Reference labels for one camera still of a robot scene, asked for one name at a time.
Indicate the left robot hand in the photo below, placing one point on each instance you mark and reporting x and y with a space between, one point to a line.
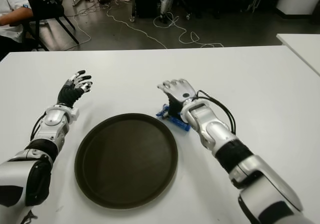
68 92

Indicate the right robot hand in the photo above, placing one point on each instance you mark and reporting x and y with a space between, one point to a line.
181 90

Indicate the blue Oreo cookie pack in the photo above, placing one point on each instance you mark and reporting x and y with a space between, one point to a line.
181 126

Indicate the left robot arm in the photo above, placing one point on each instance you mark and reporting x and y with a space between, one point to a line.
15 174

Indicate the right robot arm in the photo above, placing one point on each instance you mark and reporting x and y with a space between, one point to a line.
262 169

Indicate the round dark brown tray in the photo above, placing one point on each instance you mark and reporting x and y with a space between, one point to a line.
125 159

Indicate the silver background robot leg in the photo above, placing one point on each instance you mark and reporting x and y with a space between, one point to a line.
165 4

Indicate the black chair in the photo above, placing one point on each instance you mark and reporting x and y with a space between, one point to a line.
47 6

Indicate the black cabinet on casters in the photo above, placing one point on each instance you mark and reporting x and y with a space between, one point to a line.
147 1

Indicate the seated person in white shirt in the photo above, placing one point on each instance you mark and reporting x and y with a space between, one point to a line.
10 4

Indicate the white neighbouring table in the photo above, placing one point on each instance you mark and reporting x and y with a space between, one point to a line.
305 46

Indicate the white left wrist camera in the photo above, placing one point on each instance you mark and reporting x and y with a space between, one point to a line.
74 114

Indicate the grey metal folding frame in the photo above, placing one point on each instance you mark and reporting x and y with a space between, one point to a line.
253 4

